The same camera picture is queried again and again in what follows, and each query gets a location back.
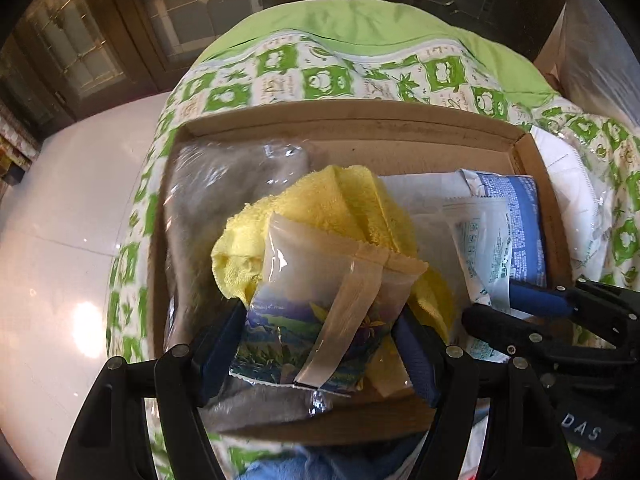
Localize large clear plastic sack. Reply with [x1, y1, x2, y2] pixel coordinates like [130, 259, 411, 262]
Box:
[560, 0, 640, 126]

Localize blue and white packet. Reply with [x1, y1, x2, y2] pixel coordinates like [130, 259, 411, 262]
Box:
[460, 169, 548, 291]

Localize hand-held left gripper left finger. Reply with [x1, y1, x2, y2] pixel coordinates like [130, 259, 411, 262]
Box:
[55, 300, 248, 480]

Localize blue towel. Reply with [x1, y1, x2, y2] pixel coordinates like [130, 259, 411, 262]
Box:
[240, 435, 436, 480]

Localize printed long boxes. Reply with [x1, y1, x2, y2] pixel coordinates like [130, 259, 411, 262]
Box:
[0, 105, 41, 181]

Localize green printed blanket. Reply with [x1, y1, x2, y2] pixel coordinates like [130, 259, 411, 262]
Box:
[102, 0, 640, 480]

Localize yellow towel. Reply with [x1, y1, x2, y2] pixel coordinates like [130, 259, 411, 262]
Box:
[210, 164, 456, 396]

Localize cardboard box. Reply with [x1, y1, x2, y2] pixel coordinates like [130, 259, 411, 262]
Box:
[147, 100, 576, 436]

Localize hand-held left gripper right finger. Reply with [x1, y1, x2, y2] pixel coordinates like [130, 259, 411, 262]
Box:
[392, 305, 576, 480]

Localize white face mask packet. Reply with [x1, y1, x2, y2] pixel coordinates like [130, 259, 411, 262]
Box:
[530, 125, 603, 271]

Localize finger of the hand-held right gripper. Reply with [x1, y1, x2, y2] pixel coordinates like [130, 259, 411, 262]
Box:
[461, 304, 627, 367]
[509, 277, 640, 347]

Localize grey cloth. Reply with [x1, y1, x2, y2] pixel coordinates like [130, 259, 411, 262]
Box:
[162, 140, 323, 431]

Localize scenic printed packet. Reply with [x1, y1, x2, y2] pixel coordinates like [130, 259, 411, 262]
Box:
[229, 212, 430, 398]

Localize white printed packet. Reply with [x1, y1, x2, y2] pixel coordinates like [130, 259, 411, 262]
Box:
[442, 197, 513, 311]

